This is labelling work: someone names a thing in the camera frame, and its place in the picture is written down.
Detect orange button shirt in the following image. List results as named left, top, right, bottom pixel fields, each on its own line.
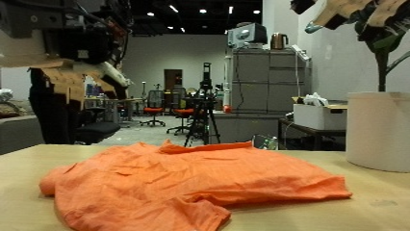
left=39, top=139, right=354, bottom=231

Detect white power strip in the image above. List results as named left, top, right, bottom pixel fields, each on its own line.
left=291, top=43, right=313, bottom=62

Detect green leafy plant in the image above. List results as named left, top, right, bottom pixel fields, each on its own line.
left=305, top=18, right=410, bottom=93

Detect copper kettle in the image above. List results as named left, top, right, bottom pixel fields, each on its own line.
left=269, top=32, right=291, bottom=51

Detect light wooden desk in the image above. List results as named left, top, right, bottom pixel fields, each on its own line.
left=84, top=96, right=145, bottom=124

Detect white crumpled bag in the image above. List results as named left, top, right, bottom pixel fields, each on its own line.
left=0, top=89, right=16, bottom=103

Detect brown door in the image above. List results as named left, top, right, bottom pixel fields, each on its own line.
left=163, top=68, right=185, bottom=92

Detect brown patterned cushion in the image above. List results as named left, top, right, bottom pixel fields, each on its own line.
left=0, top=100, right=30, bottom=119

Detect person in black t-shirt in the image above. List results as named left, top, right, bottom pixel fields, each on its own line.
left=28, top=67, right=83, bottom=145

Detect silver box appliance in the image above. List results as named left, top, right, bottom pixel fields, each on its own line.
left=227, top=22, right=269, bottom=50

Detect white crumpled plastic bags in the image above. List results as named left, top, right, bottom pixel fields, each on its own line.
left=301, top=91, right=330, bottom=107

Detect tall grey metal cabinet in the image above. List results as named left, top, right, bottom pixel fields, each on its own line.
left=224, top=47, right=313, bottom=115

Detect grey sofa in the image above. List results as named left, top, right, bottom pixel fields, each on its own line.
left=0, top=115, right=47, bottom=156

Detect white storage box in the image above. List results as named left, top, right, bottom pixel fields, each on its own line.
left=292, top=103, right=349, bottom=131

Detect white round plant pot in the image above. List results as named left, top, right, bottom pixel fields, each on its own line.
left=345, top=91, right=410, bottom=173

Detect black side table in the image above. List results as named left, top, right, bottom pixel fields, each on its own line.
left=279, top=117, right=348, bottom=152

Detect low grey counter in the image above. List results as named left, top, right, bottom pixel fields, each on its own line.
left=209, top=110, right=287, bottom=145

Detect clear bag with bottles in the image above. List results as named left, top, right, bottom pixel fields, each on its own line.
left=252, top=134, right=280, bottom=151

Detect black camera tripod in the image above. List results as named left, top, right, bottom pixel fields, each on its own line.
left=184, top=62, right=223, bottom=148

